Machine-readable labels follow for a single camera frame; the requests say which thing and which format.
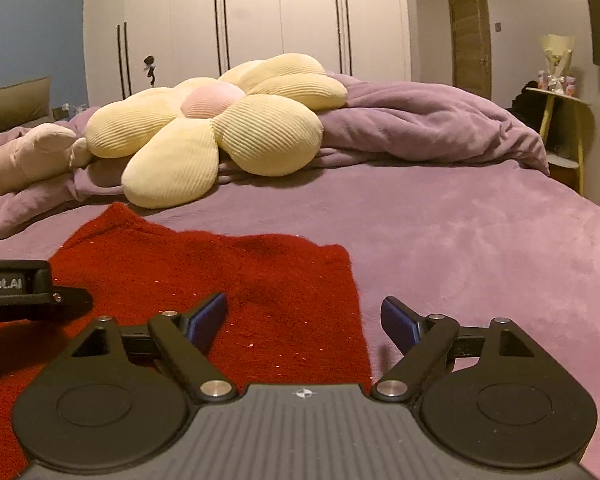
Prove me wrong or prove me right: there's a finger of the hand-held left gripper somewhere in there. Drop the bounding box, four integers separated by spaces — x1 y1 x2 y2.
50 287 94 319

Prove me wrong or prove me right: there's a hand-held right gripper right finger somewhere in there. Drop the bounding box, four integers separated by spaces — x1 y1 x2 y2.
371 296 541 404

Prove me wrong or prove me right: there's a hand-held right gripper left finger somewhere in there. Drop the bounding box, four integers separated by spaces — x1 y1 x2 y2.
70 292 241 405

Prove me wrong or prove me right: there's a red knitted sweater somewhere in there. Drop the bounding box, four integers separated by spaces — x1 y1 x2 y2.
0 202 372 480

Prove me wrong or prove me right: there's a bed with purple sheet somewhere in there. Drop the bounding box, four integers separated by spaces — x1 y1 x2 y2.
0 110 600 480

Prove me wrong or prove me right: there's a pink plush toy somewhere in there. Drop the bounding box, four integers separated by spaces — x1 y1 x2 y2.
0 124 94 200

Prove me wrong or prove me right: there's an olive green headboard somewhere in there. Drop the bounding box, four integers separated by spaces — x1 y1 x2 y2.
0 77 51 140

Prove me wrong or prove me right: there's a cream flower-shaped pillow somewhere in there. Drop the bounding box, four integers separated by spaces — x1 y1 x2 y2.
86 53 348 209

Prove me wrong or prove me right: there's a crumpled purple duvet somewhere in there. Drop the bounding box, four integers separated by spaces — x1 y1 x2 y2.
317 72 551 176

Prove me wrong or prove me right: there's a black bag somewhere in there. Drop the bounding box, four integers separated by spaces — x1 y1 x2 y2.
505 80 547 127

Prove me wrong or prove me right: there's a yellow side table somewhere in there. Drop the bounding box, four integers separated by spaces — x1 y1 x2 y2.
525 86 594 196

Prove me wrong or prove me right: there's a brown wooden door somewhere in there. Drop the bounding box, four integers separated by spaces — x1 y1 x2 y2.
446 0 494 101

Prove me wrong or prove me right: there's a cream wrapped bouquet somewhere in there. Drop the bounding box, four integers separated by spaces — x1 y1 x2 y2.
540 34 577 92

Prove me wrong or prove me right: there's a white wardrobe with black handles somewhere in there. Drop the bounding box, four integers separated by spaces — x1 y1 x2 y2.
82 0 413 103

